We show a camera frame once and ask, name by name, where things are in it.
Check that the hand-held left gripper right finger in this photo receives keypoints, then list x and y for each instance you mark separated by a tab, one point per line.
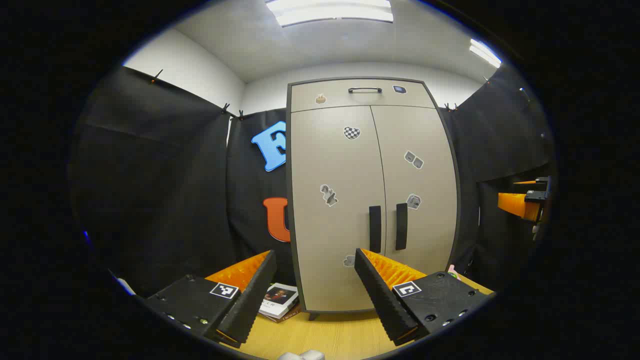
380	295

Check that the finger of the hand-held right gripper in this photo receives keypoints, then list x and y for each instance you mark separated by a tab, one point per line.
515	205
542	182

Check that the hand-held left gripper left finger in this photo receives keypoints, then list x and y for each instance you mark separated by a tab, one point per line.
255	295

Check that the beige cabinet door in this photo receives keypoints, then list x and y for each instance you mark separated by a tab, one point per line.
430	150
330	165

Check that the beige double-door shoe cabinet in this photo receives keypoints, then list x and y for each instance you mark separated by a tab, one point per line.
289	165

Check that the beige cabinet drawer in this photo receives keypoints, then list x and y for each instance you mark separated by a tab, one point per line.
345	100

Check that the white portrait book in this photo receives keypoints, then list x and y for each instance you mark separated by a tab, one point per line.
277	297

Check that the dark-edged book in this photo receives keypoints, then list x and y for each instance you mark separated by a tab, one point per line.
292	315

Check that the green pink plush toy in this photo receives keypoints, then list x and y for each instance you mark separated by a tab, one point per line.
452	272

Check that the small ceiling light panel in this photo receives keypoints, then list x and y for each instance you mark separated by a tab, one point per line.
485	52

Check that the black backdrop cloth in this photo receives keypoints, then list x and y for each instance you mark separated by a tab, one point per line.
150	175

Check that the large ceiling light panel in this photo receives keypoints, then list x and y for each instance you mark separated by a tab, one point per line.
330	12

